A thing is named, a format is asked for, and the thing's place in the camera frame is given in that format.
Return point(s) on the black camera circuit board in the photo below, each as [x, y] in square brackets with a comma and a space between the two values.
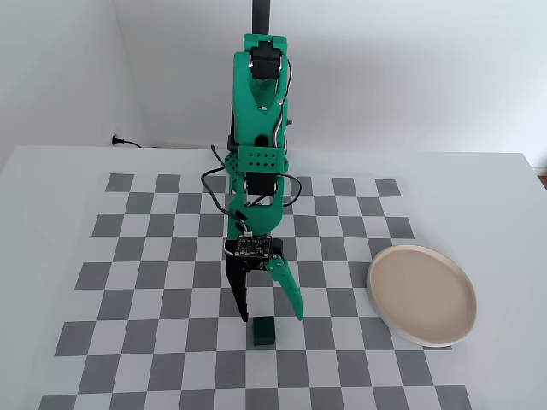
[252, 247]

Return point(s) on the grey white checkerboard mat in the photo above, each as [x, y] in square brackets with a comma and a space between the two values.
[171, 341]

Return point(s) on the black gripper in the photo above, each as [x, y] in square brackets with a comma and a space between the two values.
[273, 266]

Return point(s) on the beige round plate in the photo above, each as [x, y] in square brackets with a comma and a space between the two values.
[419, 290]

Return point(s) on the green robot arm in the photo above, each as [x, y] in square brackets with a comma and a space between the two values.
[252, 128]

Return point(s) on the dark green dice cube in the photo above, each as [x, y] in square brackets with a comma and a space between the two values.
[262, 331]

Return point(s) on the black vertical pole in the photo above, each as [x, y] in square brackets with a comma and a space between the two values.
[261, 17]

